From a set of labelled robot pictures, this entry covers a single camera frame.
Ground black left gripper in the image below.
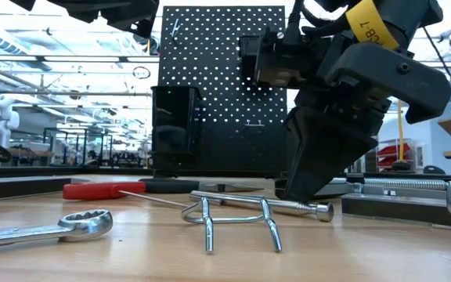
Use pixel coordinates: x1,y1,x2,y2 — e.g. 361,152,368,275
47,0,161,39

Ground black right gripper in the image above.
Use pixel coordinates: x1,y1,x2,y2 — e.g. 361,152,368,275
283,33,451,204

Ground silver metal rod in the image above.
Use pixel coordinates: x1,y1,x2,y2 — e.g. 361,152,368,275
189,190,335,223

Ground black C-clamp with silver screw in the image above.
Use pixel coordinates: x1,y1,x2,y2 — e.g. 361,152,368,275
363,177,451,192

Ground small dark grey block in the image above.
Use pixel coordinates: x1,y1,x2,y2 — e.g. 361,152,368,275
341,193,451,230

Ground silver double-prong wire hook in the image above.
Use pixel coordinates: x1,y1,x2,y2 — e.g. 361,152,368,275
180,196,283,254

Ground red-handled screwdriver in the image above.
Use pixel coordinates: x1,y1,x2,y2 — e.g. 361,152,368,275
62,180,191,208

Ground silver combination wrench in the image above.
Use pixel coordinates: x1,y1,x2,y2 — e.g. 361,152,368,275
0,208,114,251

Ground red storage bins shelf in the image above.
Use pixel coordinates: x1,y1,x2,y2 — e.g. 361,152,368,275
377,142,413,168

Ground black round puck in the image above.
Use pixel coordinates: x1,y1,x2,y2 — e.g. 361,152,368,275
391,159,413,172

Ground black perforated pegboard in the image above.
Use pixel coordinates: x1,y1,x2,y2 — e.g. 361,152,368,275
157,5,289,178

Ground black chair back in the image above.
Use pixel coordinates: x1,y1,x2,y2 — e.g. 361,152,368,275
422,164,447,175

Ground tall narrow black bin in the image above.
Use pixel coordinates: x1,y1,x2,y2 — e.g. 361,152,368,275
150,85,204,175

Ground yellow hanging cable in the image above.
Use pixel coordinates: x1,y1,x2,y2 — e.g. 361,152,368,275
396,99,406,164

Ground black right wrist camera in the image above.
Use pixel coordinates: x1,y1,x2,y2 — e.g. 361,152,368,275
240,27,305,89

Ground black-handled pliers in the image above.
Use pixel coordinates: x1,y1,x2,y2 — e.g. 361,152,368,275
138,178,265,195

